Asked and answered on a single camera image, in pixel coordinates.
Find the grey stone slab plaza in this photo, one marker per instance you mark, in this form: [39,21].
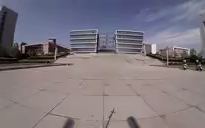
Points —
[100,86]

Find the white striped twin-block building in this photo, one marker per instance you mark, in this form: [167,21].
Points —
[106,41]

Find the pale pole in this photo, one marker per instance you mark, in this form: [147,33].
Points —
[55,50]
[167,56]

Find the small white building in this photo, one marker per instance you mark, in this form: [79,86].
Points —
[150,48]

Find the low brown brick building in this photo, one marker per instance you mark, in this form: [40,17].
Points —
[40,48]

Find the robot's own part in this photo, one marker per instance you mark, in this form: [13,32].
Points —
[69,123]
[133,122]

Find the low white building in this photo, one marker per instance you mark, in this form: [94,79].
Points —
[176,51]

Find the dark asphalt road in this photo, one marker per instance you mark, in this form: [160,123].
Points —
[20,64]

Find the person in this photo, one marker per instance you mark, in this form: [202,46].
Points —
[185,64]
[198,65]

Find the tall dark glass building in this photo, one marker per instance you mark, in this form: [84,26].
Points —
[2,30]

